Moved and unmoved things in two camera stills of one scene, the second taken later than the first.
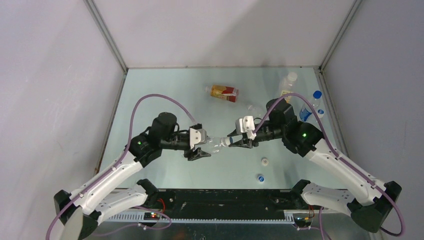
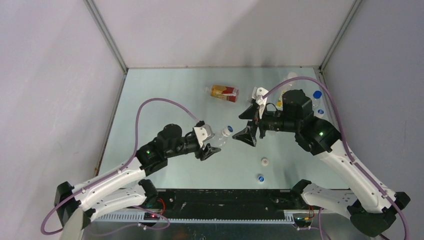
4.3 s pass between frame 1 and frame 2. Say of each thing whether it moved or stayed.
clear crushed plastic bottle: stayed
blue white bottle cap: moved
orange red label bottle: stayed
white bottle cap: stayed
